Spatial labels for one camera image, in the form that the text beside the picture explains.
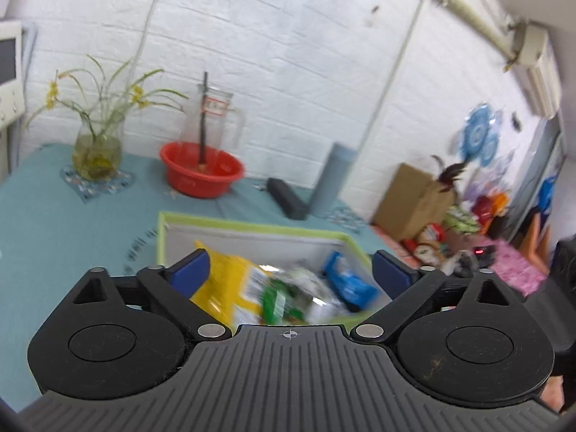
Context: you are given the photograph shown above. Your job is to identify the white appliance with screen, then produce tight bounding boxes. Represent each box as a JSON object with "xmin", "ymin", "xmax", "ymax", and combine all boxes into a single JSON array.
[{"xmin": 0, "ymin": 20, "xmax": 28, "ymax": 129}]

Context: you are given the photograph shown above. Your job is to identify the pink floral cloth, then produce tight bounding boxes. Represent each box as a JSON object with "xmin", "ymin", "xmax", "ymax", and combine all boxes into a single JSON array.
[{"xmin": 486, "ymin": 239, "xmax": 550, "ymax": 298}]

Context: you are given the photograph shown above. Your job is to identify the glass vase with yellow flowers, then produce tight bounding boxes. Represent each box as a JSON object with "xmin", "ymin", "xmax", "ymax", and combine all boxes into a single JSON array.
[{"xmin": 26, "ymin": 55, "xmax": 189, "ymax": 181}]

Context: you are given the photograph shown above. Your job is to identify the beige wrapped pipe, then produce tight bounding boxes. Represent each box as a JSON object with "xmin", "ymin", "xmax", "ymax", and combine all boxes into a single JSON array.
[{"xmin": 382, "ymin": 0, "xmax": 519, "ymax": 62}]

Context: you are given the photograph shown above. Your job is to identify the red plastic basin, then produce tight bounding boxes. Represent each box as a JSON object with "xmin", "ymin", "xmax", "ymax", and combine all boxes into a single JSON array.
[{"xmin": 159, "ymin": 141, "xmax": 246, "ymax": 199}]

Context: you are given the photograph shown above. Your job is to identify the heart-shaped patterned coaster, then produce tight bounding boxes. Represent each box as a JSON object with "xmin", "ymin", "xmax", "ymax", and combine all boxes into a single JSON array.
[{"xmin": 60, "ymin": 166, "xmax": 136, "ymax": 205}]

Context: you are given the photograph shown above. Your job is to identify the white air conditioner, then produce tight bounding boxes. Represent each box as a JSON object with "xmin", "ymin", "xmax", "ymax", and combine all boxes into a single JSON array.
[{"xmin": 508, "ymin": 22, "xmax": 564, "ymax": 118}]

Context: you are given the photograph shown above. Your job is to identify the grey cylindrical bottle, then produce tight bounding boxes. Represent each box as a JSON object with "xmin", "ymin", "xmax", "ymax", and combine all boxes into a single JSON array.
[{"xmin": 310, "ymin": 143, "xmax": 359, "ymax": 215}]

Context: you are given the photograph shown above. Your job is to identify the black stirring stick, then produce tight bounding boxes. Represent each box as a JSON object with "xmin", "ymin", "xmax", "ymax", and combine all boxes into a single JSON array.
[{"xmin": 197, "ymin": 72, "xmax": 210, "ymax": 168}]

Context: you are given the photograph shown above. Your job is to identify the green cardboard box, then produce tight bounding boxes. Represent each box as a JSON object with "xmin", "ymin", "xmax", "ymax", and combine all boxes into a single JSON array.
[{"xmin": 157, "ymin": 211, "xmax": 393, "ymax": 325}]

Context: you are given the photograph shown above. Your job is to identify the pile of mixed snack packets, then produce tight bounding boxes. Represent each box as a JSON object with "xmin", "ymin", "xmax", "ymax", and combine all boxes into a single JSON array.
[{"xmin": 189, "ymin": 240, "xmax": 379, "ymax": 325}]

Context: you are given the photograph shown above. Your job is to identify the white wall cable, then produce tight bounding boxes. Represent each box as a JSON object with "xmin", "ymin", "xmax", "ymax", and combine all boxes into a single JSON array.
[{"xmin": 134, "ymin": 0, "xmax": 177, "ymax": 64}]

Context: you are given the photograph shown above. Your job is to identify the clear glass pitcher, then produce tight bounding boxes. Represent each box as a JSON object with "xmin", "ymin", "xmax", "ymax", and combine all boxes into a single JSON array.
[{"xmin": 180, "ymin": 83, "xmax": 246, "ymax": 172}]

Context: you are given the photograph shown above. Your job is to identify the blue paper fan decorations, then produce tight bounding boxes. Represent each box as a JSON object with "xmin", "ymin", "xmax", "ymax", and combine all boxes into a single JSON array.
[{"xmin": 459, "ymin": 103, "xmax": 501, "ymax": 168}]

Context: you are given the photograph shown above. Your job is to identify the dark dried plant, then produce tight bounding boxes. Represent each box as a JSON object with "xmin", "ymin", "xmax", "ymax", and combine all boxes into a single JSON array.
[{"xmin": 431, "ymin": 155, "xmax": 469, "ymax": 186}]

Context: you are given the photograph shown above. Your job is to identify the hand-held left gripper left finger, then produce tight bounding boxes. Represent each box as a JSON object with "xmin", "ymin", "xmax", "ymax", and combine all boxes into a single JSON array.
[{"xmin": 63, "ymin": 249, "xmax": 232, "ymax": 341}]

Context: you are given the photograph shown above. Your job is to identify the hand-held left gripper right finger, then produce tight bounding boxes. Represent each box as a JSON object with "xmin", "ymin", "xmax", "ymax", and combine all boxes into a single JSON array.
[{"xmin": 350, "ymin": 249, "xmax": 523, "ymax": 343}]

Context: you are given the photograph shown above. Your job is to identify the brown cardboard box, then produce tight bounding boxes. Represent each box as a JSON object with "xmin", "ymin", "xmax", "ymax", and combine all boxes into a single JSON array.
[{"xmin": 373, "ymin": 163, "xmax": 457, "ymax": 242}]

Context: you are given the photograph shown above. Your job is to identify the black rectangular case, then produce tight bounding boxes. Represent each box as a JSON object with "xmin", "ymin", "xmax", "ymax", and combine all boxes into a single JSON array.
[{"xmin": 266, "ymin": 177, "xmax": 309, "ymax": 220}]

